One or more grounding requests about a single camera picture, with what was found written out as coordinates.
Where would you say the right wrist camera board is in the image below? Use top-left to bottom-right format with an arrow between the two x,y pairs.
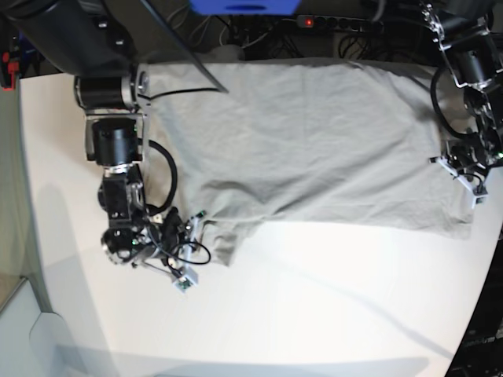
172,275 -> 198,294

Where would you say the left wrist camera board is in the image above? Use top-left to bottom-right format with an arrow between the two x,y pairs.
472,186 -> 488,209

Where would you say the white cable on floor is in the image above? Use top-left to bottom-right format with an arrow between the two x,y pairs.
188,11 -> 272,52

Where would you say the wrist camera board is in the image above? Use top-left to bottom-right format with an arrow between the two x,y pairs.
472,186 -> 488,209
172,275 -> 198,294

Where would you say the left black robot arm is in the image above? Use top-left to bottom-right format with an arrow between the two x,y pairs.
420,1 -> 502,205

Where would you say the black power strip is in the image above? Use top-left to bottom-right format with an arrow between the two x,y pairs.
296,14 -> 384,34

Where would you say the beige t-shirt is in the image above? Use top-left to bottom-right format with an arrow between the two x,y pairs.
149,59 -> 473,265

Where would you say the red and blue clamp tool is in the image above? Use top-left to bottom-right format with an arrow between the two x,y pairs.
1,23 -> 21,91

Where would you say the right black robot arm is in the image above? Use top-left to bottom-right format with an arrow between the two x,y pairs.
1,1 -> 200,291

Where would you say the blue plastic bin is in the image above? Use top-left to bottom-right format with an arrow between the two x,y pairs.
189,0 -> 300,16

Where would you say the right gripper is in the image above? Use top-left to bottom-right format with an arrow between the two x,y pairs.
133,210 -> 207,283

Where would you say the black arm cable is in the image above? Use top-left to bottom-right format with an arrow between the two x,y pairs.
137,0 -> 231,95

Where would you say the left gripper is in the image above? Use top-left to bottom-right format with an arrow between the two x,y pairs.
428,141 -> 495,208

